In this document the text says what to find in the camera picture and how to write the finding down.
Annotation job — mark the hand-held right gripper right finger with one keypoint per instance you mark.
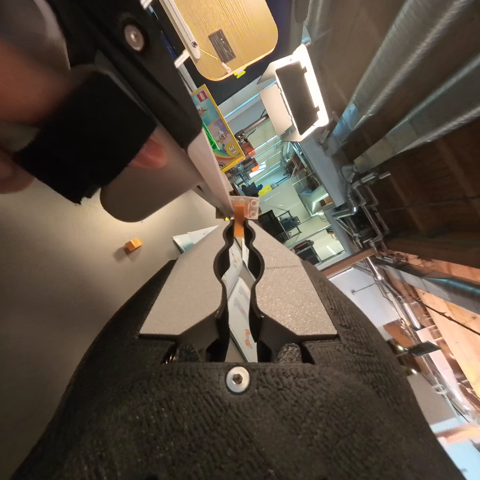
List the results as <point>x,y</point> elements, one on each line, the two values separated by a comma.
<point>296,300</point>

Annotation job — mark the white hanging light fixture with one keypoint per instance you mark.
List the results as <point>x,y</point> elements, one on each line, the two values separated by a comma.
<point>279,112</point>

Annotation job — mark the small white lego assembly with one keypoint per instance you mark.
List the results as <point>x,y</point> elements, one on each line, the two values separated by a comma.
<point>250,206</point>

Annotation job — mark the green plastic bin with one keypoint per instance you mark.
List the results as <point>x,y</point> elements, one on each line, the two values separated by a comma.
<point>210,140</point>

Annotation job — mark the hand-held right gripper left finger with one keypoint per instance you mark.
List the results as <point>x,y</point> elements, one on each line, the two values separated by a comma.
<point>180,296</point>

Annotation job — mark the large silver ventilation duct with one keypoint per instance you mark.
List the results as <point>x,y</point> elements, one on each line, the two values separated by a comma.
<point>393,56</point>

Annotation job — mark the person's left hand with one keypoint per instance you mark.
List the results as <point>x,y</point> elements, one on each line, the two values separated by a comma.
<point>30,86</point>

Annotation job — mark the yellow lego set box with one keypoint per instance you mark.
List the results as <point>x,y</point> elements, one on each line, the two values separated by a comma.
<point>217,127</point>

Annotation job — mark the open instruction booklet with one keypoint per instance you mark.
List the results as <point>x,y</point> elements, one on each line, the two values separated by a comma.
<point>240,318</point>

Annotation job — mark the orange curved lego piece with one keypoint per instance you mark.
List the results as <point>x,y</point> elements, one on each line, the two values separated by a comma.
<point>133,245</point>
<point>239,228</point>

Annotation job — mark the wooden book stand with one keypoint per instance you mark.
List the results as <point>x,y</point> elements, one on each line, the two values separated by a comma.
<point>232,22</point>

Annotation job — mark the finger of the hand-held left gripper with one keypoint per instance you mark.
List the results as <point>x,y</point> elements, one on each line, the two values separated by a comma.
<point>213,176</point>

